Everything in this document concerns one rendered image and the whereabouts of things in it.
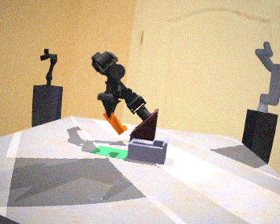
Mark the orange l-shaped part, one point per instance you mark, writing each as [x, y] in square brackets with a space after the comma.
[115, 124]

